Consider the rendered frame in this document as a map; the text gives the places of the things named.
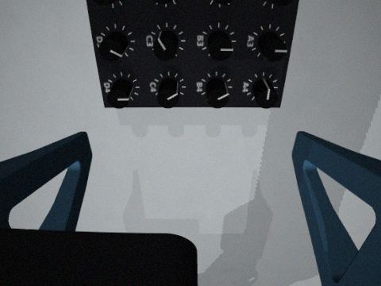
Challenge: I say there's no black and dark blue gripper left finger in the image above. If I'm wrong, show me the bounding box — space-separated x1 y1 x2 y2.
0 132 92 231

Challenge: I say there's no black knob box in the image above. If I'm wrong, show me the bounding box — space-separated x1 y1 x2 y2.
87 0 299 109

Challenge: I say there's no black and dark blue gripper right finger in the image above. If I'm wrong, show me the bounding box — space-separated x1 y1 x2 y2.
292 131 381 286

